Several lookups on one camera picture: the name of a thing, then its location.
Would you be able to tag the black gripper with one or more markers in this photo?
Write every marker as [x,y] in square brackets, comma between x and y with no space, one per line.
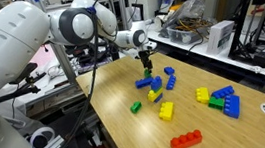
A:
[145,58]

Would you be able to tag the green building block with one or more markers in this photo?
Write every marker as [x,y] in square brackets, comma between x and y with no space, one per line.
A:
[215,103]
[147,74]
[136,107]

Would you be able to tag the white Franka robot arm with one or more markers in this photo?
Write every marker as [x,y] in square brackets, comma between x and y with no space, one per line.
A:
[8,44]

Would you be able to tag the long blue building block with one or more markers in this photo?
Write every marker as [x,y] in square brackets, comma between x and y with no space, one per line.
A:
[171,82]
[143,83]
[223,92]

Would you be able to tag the short blue building block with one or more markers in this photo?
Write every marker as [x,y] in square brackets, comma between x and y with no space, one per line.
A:
[159,98]
[169,71]
[156,84]

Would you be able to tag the yellow building block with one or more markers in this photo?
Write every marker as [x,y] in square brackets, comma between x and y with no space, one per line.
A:
[202,95]
[152,96]
[166,113]

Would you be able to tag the red four-stud building block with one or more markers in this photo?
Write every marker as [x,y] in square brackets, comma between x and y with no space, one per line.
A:
[186,141]

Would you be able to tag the wide blue building block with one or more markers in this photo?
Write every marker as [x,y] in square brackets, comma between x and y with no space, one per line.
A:
[232,107]

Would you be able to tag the clear plastic storage bin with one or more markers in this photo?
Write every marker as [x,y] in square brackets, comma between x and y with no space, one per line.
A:
[182,36]

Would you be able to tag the white side bench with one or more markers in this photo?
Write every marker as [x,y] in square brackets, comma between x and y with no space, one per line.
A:
[204,54]

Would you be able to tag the clear plastic bag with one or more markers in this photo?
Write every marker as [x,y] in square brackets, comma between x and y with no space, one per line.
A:
[185,11]

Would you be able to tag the white cardboard box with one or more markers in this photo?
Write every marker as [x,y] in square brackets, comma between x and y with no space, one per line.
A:
[219,39]

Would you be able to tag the aluminium frame post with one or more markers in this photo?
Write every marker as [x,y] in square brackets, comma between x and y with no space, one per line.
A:
[64,65]

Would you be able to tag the white round mount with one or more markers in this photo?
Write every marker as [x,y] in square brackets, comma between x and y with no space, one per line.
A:
[41,129]

